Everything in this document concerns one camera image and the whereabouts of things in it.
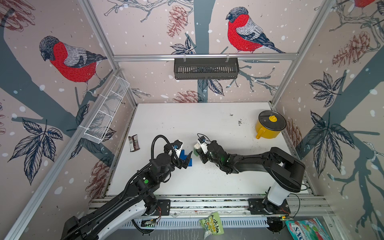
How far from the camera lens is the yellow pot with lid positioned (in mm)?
935

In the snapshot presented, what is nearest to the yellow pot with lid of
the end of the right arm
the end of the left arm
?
the end of the right arm

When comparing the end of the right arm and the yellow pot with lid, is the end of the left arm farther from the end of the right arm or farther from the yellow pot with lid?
the yellow pot with lid
